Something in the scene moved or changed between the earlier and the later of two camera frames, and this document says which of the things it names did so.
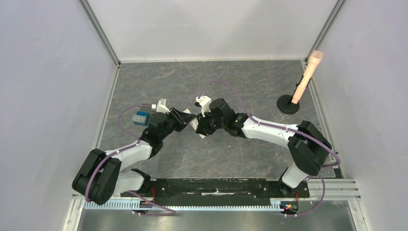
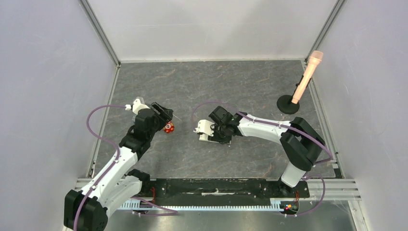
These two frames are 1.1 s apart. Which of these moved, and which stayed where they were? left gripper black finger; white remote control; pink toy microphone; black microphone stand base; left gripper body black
Moved: white remote control; left gripper black finger; left gripper body black
Stayed: pink toy microphone; black microphone stand base
